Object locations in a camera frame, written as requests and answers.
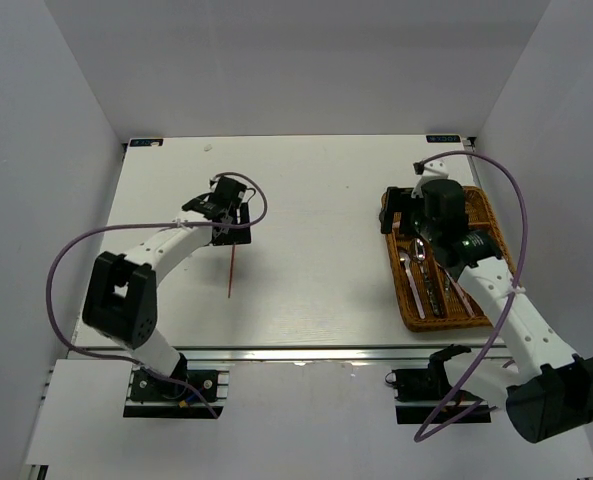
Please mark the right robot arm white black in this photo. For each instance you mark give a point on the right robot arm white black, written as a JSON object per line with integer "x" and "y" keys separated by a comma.
{"x": 451, "y": 269}

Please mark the wicker cutlery basket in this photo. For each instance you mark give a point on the wicker cutlery basket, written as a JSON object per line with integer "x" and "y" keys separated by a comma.
{"x": 481, "y": 216}

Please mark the spoon with pink handle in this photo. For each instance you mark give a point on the spoon with pink handle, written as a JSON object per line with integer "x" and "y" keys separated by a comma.
{"x": 405, "y": 262}

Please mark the blue label right corner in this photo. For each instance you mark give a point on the blue label right corner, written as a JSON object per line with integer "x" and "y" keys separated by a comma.
{"x": 443, "y": 138}

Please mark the blue label corner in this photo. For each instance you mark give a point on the blue label corner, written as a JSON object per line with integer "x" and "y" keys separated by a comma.
{"x": 146, "y": 142}
{"x": 443, "y": 138}

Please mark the red chopstick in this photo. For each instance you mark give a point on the red chopstick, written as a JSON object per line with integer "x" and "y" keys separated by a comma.
{"x": 231, "y": 271}

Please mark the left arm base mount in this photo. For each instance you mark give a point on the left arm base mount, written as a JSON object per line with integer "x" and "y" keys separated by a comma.
{"x": 151, "y": 398}

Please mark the fork with pink handle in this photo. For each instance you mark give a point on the fork with pink handle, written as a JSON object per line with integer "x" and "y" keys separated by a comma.
{"x": 463, "y": 298}

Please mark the fork with black dotted handle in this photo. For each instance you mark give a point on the fork with black dotted handle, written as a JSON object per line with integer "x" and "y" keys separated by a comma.
{"x": 448, "y": 283}

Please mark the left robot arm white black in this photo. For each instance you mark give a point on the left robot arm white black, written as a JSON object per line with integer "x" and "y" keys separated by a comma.
{"x": 122, "y": 301}

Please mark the spoon with dark dotted handle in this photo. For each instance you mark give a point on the spoon with dark dotted handle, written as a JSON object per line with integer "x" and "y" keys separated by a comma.
{"x": 419, "y": 257}

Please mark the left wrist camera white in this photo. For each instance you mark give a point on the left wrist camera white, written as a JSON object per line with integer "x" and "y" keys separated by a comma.
{"x": 214, "y": 180}

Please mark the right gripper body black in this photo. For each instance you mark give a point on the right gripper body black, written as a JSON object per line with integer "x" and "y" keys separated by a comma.
{"x": 428, "y": 228}

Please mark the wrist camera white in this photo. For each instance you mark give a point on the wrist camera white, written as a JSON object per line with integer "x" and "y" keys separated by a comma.
{"x": 428, "y": 171}
{"x": 214, "y": 180}

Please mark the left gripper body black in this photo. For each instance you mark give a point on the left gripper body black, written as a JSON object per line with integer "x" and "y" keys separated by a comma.
{"x": 234, "y": 236}

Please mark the blue label left corner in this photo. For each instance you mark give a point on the blue label left corner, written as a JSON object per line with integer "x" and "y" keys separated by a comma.
{"x": 146, "y": 142}

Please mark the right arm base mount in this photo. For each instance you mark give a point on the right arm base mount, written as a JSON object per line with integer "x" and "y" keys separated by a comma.
{"x": 419, "y": 390}

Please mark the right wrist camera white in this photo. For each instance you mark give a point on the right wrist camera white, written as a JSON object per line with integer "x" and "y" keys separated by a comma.
{"x": 428, "y": 171}

